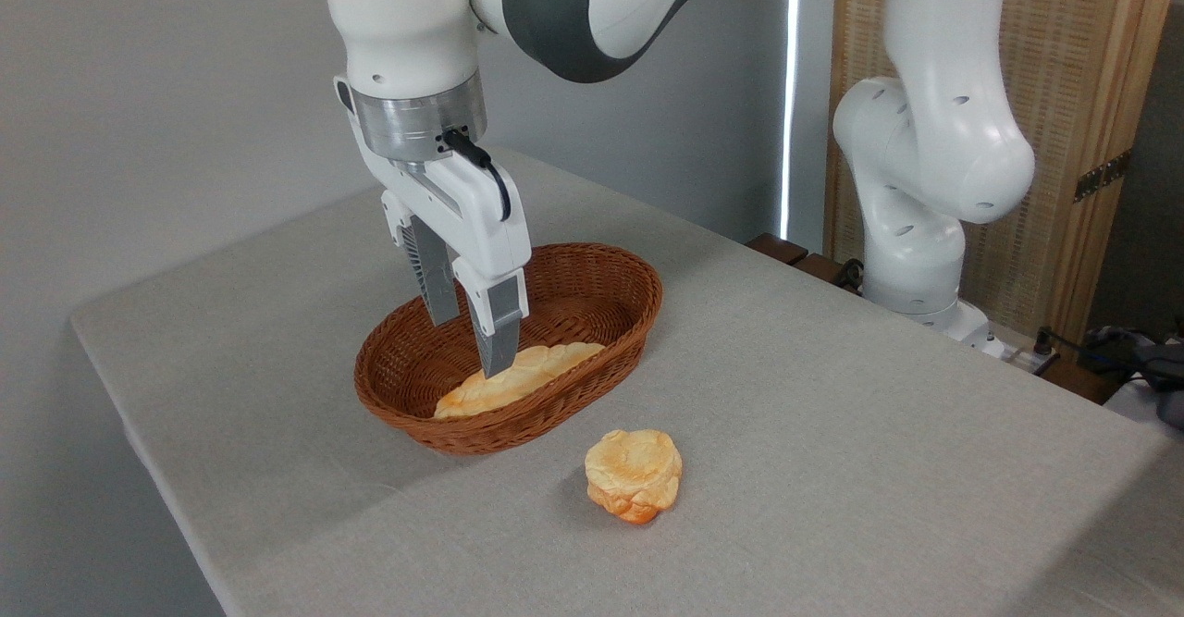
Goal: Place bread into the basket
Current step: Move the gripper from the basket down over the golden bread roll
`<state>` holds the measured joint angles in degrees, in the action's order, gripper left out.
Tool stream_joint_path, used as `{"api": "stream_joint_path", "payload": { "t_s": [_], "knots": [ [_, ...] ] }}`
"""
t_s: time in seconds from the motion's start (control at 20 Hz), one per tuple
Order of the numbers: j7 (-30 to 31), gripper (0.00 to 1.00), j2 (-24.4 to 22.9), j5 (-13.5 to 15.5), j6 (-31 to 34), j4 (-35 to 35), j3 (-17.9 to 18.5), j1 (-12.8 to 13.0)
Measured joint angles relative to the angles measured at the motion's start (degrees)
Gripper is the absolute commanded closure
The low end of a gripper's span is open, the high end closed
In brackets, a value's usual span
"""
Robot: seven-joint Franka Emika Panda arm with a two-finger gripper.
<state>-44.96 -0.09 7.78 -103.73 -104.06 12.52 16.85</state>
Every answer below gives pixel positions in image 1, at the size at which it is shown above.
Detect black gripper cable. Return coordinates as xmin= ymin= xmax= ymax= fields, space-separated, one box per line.
xmin=441 ymin=128 xmax=513 ymax=223

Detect metal screen hinge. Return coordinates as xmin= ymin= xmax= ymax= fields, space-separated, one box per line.
xmin=1073 ymin=149 xmax=1132 ymax=204

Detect brown oval wicker basket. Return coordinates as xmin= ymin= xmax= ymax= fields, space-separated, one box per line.
xmin=353 ymin=242 xmax=664 ymax=456

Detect round puffy bread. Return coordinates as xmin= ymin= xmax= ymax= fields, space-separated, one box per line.
xmin=584 ymin=428 xmax=684 ymax=525

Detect dark brown wooden block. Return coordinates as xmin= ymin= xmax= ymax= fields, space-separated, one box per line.
xmin=745 ymin=232 xmax=863 ymax=292

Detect wooden rattan folding screen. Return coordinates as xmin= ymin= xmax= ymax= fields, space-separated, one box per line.
xmin=822 ymin=0 xmax=1184 ymax=346

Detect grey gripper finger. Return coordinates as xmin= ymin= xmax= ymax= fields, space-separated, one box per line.
xmin=452 ymin=258 xmax=531 ymax=378
xmin=400 ymin=214 xmax=462 ymax=327

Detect long flat bread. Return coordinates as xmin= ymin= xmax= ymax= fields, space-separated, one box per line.
xmin=433 ymin=341 xmax=607 ymax=420

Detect black cable bundle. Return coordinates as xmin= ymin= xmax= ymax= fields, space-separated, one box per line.
xmin=1034 ymin=317 xmax=1184 ymax=431

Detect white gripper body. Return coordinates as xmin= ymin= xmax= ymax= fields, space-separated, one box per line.
xmin=334 ymin=75 xmax=534 ymax=287

